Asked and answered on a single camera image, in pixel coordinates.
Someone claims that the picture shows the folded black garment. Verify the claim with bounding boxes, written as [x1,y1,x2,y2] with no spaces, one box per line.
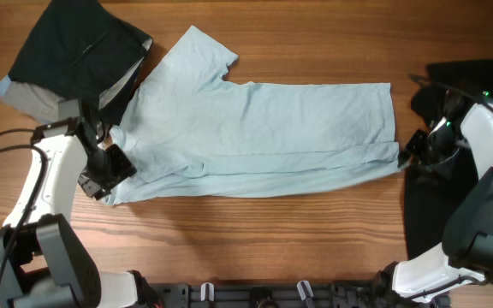
[7,0,153,125]

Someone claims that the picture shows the black garment pile right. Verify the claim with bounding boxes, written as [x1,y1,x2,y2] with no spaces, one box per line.
[402,58,493,296]

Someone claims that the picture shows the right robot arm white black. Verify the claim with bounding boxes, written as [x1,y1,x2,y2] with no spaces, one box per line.
[367,92,493,307]

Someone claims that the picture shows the folded light blue garment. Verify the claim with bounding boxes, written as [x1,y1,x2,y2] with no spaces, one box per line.
[0,75,12,97]

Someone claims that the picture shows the light blue t-shirt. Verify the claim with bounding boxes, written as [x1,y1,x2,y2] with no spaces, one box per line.
[104,27,399,205]

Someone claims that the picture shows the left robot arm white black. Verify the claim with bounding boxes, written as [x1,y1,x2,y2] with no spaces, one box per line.
[0,100,157,307]

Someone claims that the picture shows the folded grey garment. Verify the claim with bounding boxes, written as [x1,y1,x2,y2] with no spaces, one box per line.
[0,81,64,123]

